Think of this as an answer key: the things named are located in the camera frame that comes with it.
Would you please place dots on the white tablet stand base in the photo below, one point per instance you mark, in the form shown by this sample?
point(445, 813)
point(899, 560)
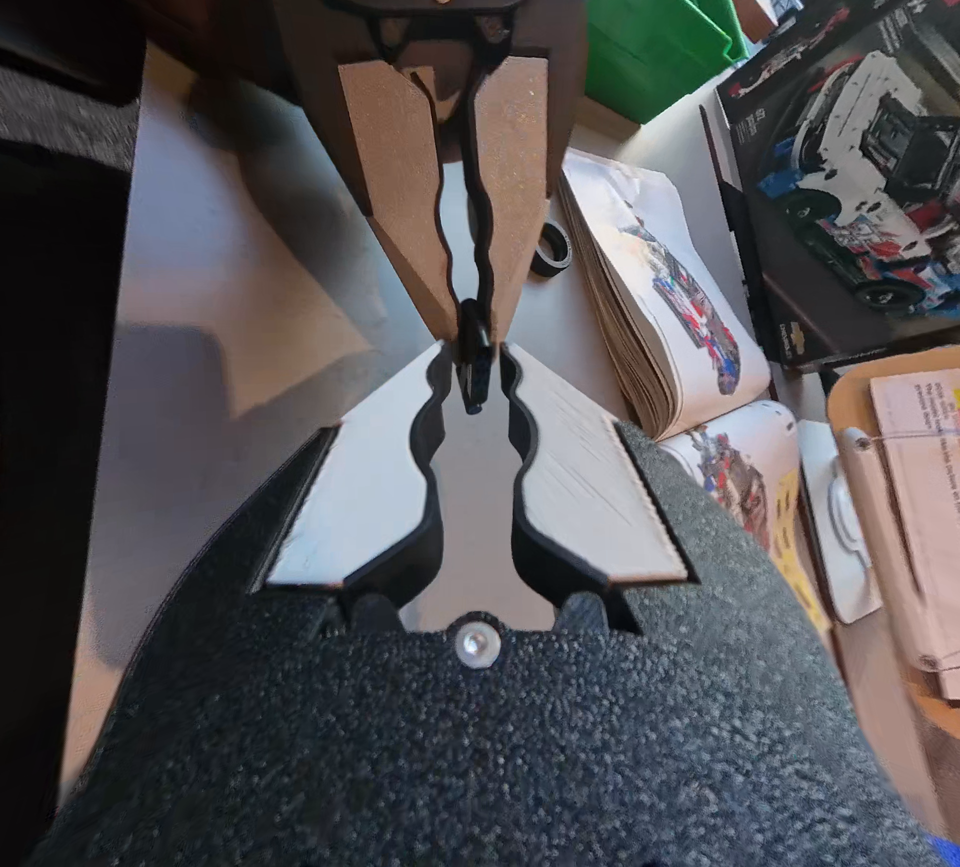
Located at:
point(832, 582)

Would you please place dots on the printed instruction sheet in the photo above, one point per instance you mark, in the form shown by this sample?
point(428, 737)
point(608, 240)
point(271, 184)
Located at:
point(922, 507)

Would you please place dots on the black office chair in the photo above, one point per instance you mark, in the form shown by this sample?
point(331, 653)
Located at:
point(67, 124)

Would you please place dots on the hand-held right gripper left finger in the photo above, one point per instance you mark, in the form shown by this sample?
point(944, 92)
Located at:
point(352, 499)

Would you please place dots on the black brick assembly blue pins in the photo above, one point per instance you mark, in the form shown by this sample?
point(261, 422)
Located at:
point(474, 357)

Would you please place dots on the light grey desk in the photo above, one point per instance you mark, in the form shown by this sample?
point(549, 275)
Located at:
point(247, 282)

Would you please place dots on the open instruction book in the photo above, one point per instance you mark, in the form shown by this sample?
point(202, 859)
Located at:
point(675, 327)

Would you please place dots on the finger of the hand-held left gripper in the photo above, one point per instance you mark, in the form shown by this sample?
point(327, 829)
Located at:
point(397, 169)
point(517, 154)

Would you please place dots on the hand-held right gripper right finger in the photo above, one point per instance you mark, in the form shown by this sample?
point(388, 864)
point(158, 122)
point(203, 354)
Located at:
point(600, 499)

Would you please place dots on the black toy car box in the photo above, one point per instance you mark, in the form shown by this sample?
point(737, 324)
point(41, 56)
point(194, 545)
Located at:
point(862, 169)

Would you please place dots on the black toy tyre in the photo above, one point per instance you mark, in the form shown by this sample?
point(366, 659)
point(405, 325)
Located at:
point(553, 271)

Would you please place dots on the plywood board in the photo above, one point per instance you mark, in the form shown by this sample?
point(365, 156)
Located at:
point(851, 387)

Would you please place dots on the green plastic bin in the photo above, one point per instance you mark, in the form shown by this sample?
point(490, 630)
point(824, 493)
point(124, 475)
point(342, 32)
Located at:
point(645, 19)

